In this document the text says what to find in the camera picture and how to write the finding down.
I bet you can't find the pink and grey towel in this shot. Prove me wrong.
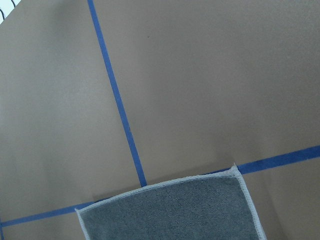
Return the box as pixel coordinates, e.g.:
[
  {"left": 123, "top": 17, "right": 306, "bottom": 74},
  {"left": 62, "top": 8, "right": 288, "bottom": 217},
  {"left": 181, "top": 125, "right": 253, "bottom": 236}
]
[{"left": 76, "top": 166, "right": 266, "bottom": 240}]

